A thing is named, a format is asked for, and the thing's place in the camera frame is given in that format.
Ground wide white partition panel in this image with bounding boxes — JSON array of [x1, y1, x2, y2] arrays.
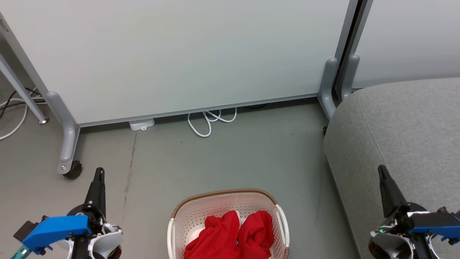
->
[[0, 0, 360, 176]]

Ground grey fabric sofa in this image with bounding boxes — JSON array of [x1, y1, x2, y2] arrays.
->
[[323, 77, 460, 259]]

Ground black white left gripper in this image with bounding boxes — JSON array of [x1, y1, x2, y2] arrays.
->
[[67, 167, 123, 259]]

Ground long white floor cable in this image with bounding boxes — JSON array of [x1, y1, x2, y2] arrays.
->
[[0, 88, 47, 140]]

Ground grey metal table leg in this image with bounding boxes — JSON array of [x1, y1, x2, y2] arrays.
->
[[0, 54, 49, 124]]

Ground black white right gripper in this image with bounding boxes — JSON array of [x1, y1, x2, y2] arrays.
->
[[368, 165, 443, 259]]

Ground red cloth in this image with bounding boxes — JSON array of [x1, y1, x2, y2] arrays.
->
[[184, 210, 275, 259]]

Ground thin black floor cable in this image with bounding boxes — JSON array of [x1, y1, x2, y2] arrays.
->
[[0, 88, 42, 119]]

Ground small white adapter box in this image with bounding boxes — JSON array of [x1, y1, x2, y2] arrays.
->
[[129, 119, 155, 131]]

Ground narrow white partition panel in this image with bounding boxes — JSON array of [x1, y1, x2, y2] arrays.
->
[[340, 0, 460, 101]]

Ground white looped cable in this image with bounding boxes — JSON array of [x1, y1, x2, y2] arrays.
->
[[187, 107, 238, 138]]

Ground white perforated laundry basket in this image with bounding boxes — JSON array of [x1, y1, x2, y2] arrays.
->
[[167, 188, 290, 259]]

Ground black caster wheel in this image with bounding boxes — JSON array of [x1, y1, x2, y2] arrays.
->
[[63, 161, 83, 180]]

